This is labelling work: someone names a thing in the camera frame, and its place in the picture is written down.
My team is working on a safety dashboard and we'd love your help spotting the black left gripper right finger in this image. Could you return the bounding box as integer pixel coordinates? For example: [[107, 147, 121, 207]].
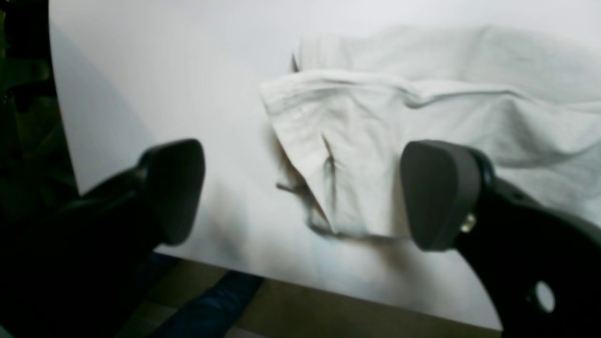
[[400, 140, 601, 338]]

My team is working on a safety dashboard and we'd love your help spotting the beige t-shirt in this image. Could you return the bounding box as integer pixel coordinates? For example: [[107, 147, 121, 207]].
[[260, 26, 601, 238]]

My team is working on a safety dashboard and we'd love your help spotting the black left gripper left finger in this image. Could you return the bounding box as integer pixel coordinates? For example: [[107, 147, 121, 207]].
[[0, 139, 205, 338]]

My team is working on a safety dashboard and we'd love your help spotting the dark blue cloth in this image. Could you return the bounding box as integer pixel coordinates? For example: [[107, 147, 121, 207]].
[[136, 253, 265, 338]]

